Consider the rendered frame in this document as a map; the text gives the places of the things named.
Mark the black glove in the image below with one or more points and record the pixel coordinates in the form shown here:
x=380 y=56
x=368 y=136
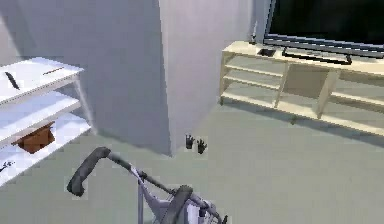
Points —
x=201 y=146
x=189 y=142

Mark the grey exercise bike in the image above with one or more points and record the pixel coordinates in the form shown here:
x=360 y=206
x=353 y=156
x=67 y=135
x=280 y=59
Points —
x=160 y=193

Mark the small black tray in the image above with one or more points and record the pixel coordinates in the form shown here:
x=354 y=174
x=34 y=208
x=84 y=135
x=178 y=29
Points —
x=266 y=52

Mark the small dark candlestick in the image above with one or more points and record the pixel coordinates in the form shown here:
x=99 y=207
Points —
x=253 y=35

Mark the cream television stand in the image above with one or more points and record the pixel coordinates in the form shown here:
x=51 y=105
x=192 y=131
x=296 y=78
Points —
x=300 y=90

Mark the thin brown pencil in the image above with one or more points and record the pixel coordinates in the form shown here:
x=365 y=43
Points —
x=53 y=70

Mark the white shelf unit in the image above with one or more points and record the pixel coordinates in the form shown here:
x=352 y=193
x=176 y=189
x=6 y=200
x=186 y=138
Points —
x=40 y=103

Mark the brown cardboard box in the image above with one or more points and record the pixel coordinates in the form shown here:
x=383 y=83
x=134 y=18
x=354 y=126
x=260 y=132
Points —
x=36 y=139

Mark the black television set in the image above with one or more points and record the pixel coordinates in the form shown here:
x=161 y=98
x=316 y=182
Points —
x=328 y=23

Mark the black remote control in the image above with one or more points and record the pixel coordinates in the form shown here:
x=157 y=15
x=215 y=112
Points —
x=12 y=80

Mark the small black plant sprig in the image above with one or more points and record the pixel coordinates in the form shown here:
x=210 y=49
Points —
x=6 y=165

